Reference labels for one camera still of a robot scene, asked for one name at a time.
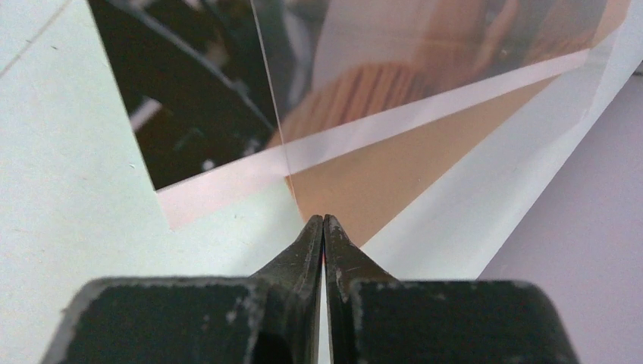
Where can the printed photo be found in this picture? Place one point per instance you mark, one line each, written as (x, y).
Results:
(227, 97)

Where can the brown backing board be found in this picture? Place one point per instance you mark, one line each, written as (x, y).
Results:
(367, 188)

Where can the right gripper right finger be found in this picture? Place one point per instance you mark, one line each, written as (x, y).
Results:
(374, 317)

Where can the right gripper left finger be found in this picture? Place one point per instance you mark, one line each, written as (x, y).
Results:
(270, 316)

